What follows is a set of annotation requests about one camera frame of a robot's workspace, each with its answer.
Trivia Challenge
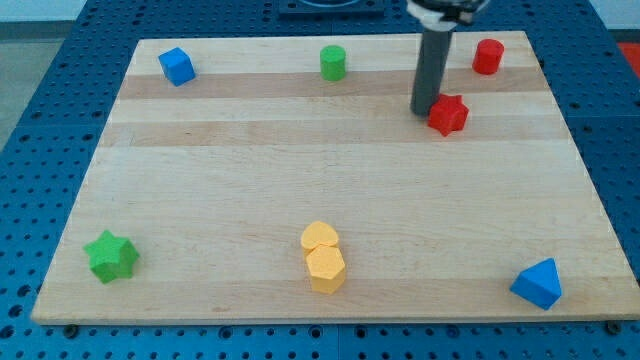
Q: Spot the red star block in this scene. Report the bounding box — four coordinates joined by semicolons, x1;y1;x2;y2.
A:
427;94;469;137

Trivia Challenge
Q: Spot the blue cube block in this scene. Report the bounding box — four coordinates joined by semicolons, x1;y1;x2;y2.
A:
158;47;196;87

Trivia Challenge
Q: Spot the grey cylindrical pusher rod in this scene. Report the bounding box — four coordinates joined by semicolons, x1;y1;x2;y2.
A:
410;29;452;117

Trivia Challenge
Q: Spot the wooden board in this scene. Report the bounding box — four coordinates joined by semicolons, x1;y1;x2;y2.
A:
31;31;639;325

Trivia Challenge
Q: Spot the green cylinder block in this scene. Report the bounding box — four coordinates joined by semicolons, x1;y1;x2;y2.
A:
320;45;346;81

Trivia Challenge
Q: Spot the green star block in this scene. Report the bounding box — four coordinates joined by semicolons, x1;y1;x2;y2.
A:
83;230;140;284

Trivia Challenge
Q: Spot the blue triangle block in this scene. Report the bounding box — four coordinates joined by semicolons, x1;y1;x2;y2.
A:
510;258;563;310

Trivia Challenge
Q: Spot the yellow hexagon block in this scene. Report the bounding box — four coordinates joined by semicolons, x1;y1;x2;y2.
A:
305;245;346;294

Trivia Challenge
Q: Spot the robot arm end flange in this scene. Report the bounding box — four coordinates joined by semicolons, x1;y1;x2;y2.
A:
407;0;490;32

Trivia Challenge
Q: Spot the yellow heart block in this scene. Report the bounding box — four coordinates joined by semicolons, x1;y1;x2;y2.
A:
300;221;340;256

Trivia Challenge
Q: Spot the dark blue base plate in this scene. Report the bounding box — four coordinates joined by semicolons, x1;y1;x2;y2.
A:
276;0;385;17

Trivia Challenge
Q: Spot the red cylinder block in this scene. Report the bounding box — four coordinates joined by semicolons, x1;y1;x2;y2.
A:
472;38;505;75

